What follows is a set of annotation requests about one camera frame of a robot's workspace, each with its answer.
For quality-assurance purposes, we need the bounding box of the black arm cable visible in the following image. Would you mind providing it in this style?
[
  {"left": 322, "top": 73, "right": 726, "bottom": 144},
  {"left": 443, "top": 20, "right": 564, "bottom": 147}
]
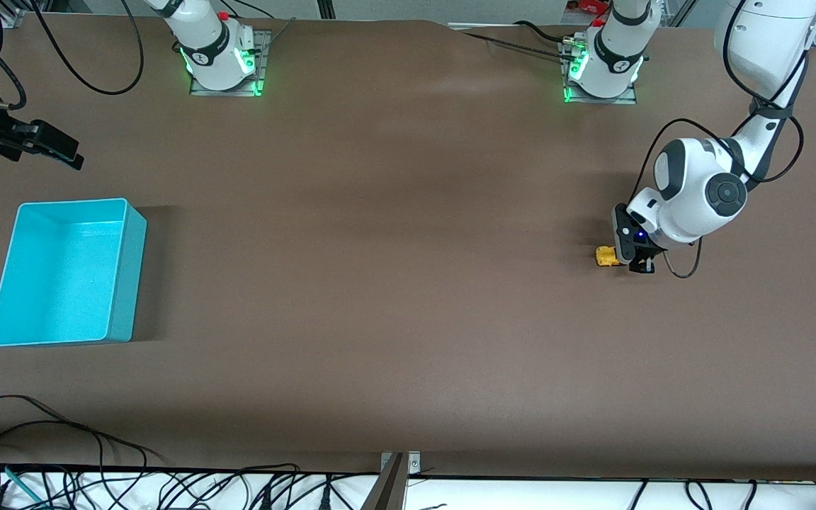
[
  {"left": 631, "top": 0, "right": 807, "bottom": 279},
  {"left": 29, "top": 0, "right": 145, "bottom": 96}
]

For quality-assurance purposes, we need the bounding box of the thin grey cable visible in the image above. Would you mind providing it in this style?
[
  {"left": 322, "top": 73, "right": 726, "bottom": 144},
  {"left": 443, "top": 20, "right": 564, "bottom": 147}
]
[{"left": 265, "top": 17, "right": 297, "bottom": 55}]

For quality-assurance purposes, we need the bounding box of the silver table clamp bracket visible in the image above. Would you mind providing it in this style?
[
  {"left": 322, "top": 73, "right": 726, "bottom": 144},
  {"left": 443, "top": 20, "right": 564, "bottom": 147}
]
[{"left": 380, "top": 451, "right": 421, "bottom": 475}]

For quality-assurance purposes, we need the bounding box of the large black cable loop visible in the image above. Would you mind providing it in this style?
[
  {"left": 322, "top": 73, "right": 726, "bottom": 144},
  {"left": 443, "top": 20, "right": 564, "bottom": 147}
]
[{"left": 0, "top": 394, "right": 165, "bottom": 470}]

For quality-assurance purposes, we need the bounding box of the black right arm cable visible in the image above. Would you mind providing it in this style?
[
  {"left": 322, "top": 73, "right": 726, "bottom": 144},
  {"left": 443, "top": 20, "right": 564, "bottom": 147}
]
[{"left": 29, "top": 0, "right": 145, "bottom": 96}]

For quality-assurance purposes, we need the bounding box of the dark metal bar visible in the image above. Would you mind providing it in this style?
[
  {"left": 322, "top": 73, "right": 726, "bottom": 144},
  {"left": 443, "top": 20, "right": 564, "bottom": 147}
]
[{"left": 361, "top": 453, "right": 406, "bottom": 510}]

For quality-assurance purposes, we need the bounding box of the long black table cable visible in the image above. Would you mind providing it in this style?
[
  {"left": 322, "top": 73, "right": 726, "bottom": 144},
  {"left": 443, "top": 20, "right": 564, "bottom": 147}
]
[{"left": 461, "top": 31, "right": 569, "bottom": 62}]

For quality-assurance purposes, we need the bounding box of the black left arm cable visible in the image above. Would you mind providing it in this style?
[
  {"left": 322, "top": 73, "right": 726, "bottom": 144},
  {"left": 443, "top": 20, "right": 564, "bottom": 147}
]
[{"left": 631, "top": 0, "right": 807, "bottom": 279}]

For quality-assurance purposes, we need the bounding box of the short black table cable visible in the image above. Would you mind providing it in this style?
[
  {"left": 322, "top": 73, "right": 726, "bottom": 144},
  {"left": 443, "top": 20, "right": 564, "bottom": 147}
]
[{"left": 514, "top": 20, "right": 579, "bottom": 43}]

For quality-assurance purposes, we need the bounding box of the teal plastic storage bin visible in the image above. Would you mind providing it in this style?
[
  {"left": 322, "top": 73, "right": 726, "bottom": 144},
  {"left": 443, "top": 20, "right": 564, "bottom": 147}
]
[{"left": 0, "top": 198, "right": 148, "bottom": 348}]

